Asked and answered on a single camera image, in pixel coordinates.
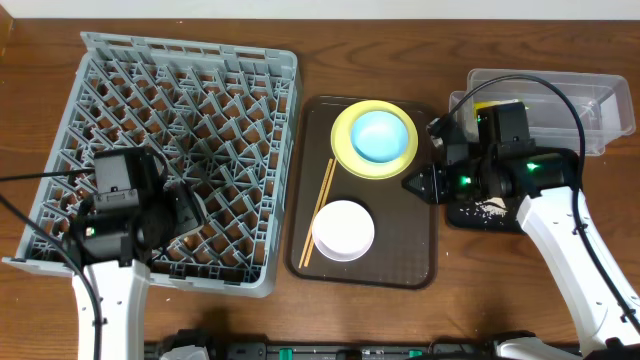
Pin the yellow plate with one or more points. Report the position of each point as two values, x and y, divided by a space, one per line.
351 160

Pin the grey dishwasher rack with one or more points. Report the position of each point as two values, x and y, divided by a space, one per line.
222 117

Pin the light blue bowl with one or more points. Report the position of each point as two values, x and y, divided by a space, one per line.
379 136

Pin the black waste tray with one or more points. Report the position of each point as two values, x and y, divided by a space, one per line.
465 217

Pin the dark brown serving tray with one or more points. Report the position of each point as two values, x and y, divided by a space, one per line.
404 250

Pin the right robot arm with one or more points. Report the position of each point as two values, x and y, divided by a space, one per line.
603 305

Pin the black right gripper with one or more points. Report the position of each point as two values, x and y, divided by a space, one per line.
439 182

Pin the clear plastic bin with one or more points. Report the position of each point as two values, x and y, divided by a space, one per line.
602 101

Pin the pink plate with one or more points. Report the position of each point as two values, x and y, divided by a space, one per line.
343 231

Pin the green snack wrapper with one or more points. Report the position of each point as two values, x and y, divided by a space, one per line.
486 104

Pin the rice and food scraps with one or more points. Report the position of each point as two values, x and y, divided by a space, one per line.
490 209

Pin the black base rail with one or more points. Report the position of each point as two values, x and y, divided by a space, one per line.
198 344

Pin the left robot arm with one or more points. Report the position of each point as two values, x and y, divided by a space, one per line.
112 237

